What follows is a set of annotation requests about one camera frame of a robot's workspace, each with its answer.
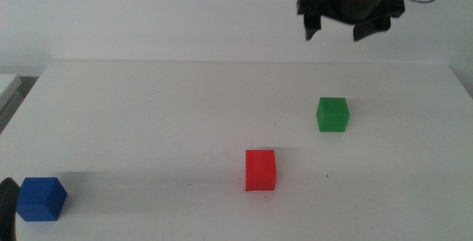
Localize blue cube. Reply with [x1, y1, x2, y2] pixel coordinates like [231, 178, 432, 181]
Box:
[16, 177, 69, 223]

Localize green cube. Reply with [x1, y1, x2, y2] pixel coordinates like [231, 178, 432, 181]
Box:
[316, 97, 350, 133]

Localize red cube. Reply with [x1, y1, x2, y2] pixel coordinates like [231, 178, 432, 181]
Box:
[245, 149, 277, 191]

